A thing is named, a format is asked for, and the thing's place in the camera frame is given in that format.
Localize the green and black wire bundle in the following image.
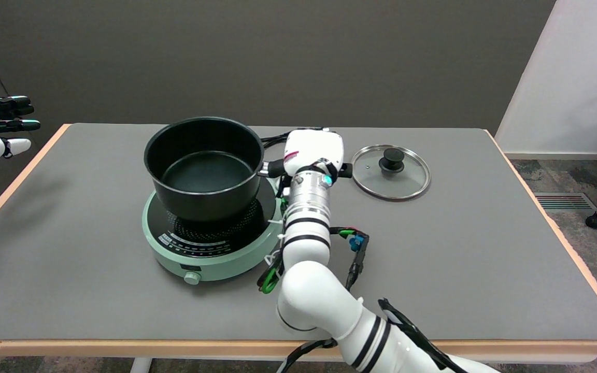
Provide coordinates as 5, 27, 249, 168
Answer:
256, 253, 285, 295

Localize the green induction cooker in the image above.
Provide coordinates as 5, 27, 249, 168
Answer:
141, 179, 285, 285

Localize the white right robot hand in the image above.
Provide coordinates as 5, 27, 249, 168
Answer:
283, 128, 345, 184

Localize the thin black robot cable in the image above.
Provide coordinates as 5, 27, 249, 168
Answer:
277, 338, 338, 373

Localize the black soup pot with handle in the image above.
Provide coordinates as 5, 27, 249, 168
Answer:
144, 117, 353, 223

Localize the floor vent grille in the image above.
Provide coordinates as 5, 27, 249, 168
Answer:
533, 192, 597, 213

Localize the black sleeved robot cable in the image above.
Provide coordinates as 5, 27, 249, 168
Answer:
379, 298, 467, 373

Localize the black cable with blue connector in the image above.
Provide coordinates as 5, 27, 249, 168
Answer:
332, 227, 370, 291

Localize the black power cord with plug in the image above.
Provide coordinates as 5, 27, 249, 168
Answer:
260, 127, 330, 147

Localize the glass pot lid black knob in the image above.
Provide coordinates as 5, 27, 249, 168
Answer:
350, 145, 431, 201

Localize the grey table mat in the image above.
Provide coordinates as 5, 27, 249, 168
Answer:
0, 123, 597, 342

